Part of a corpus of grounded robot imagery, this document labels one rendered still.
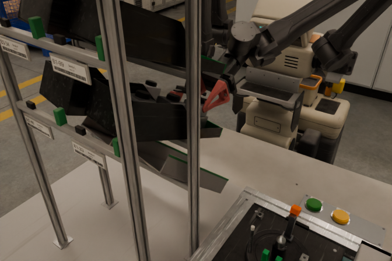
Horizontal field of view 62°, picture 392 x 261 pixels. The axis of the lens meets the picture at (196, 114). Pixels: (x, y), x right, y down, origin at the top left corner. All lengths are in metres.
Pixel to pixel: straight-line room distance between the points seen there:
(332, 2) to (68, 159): 2.29
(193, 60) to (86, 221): 0.66
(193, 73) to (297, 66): 0.78
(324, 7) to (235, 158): 0.63
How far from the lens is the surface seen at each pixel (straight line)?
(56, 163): 2.74
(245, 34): 0.75
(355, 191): 1.21
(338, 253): 0.87
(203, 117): 0.76
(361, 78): 3.75
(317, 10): 0.85
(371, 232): 0.96
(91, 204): 1.10
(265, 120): 1.45
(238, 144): 1.29
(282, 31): 0.84
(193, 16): 0.53
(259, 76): 1.34
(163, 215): 1.03
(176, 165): 0.69
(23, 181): 2.68
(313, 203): 0.95
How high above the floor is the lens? 1.63
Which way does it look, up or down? 32 degrees down
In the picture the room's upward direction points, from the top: straight up
